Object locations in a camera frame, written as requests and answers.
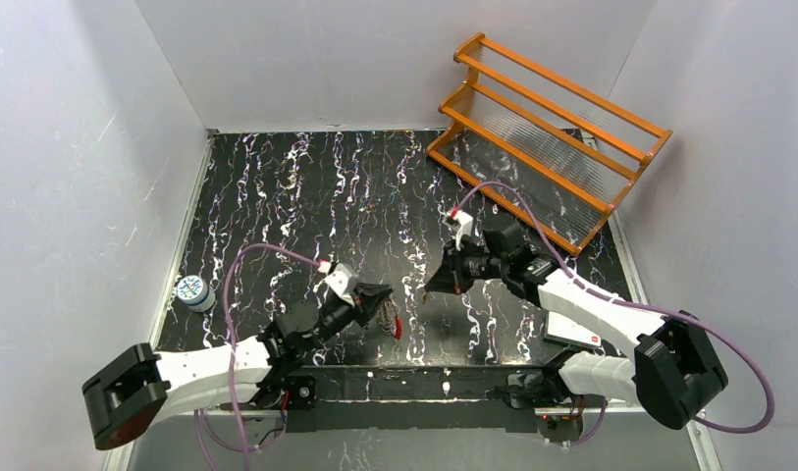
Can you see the white box with red mark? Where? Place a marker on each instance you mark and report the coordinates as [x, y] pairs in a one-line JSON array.
[[562, 330]]

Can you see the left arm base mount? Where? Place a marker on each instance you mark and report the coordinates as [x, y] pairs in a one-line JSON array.
[[296, 391]]

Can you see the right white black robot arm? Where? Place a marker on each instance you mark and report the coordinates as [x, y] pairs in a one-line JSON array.
[[667, 366]]

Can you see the orange wooden rack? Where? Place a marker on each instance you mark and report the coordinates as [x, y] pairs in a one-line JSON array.
[[570, 152]]

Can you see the aluminium frame rail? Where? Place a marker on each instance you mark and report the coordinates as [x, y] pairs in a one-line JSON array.
[[670, 402]]

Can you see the white red keyring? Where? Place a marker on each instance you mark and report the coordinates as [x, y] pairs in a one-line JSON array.
[[389, 319]]

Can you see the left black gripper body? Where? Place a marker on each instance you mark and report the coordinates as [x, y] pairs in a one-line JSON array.
[[356, 302]]

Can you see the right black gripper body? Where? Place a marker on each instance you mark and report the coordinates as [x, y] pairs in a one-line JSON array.
[[462, 265]]

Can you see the small blue white jar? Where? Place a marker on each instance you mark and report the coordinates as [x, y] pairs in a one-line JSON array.
[[195, 293]]

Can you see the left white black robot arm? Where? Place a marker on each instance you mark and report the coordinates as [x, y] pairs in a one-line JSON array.
[[141, 386]]

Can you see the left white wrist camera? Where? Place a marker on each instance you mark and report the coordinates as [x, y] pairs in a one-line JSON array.
[[340, 278]]

